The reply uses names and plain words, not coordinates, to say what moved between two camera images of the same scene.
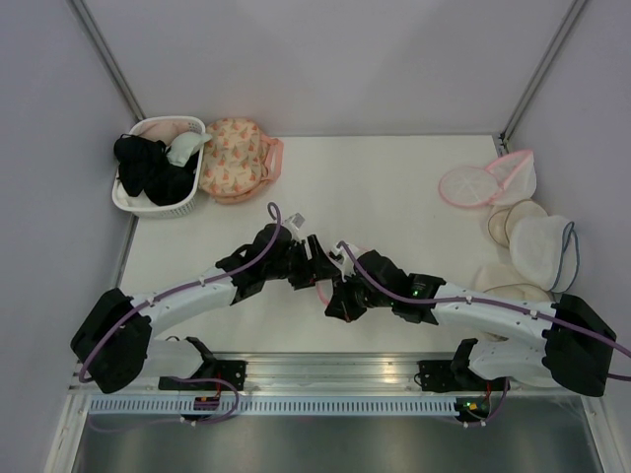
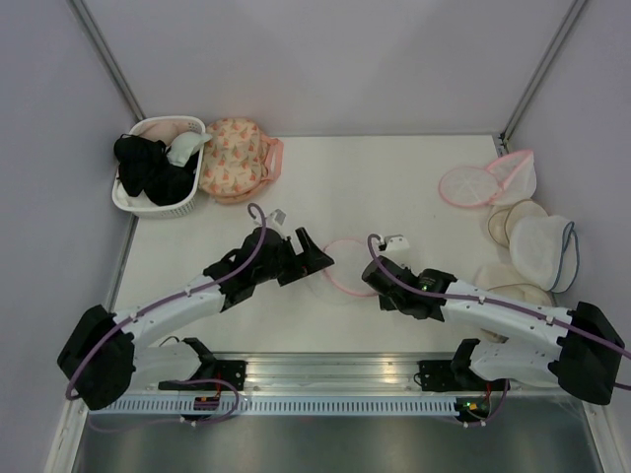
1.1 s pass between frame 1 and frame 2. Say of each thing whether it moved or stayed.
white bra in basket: stayed
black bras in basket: stayed
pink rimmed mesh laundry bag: moved
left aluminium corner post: stayed
